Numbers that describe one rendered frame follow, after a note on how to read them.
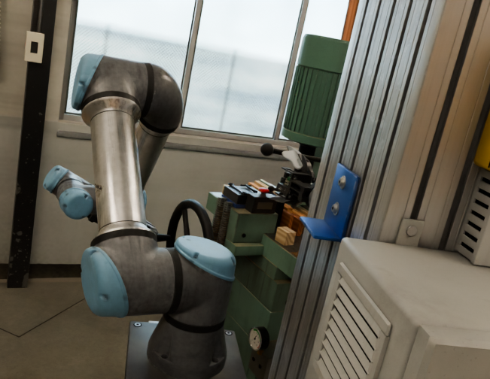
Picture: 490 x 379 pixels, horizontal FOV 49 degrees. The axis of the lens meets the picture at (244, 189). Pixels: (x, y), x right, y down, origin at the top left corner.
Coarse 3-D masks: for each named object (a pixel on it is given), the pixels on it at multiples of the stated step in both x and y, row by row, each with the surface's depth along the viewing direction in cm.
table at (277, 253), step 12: (228, 240) 154; (264, 240) 155; (300, 240) 156; (240, 252) 151; (252, 252) 153; (264, 252) 154; (276, 252) 149; (288, 252) 145; (276, 264) 149; (288, 264) 144; (288, 276) 144
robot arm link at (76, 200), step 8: (64, 184) 139; (72, 184) 138; (80, 184) 139; (56, 192) 140; (64, 192) 135; (72, 192) 133; (80, 192) 133; (88, 192) 137; (64, 200) 133; (72, 200) 132; (80, 200) 133; (88, 200) 134; (64, 208) 133; (72, 208) 133; (80, 208) 134; (88, 208) 135; (72, 216) 134; (80, 216) 135
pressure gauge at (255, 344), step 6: (252, 330) 147; (258, 330) 144; (264, 330) 145; (252, 336) 147; (258, 336) 144; (264, 336) 144; (252, 342) 147; (258, 342) 144; (264, 342) 143; (252, 348) 146; (258, 348) 143; (264, 348) 145
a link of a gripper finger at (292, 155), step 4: (288, 148) 146; (292, 148) 144; (284, 152) 141; (288, 152) 142; (292, 152) 143; (296, 152) 143; (284, 156) 140; (288, 156) 141; (292, 156) 142; (296, 156) 142; (292, 160) 140; (296, 160) 141; (292, 164) 140; (296, 164) 140; (300, 164) 141; (296, 168) 140
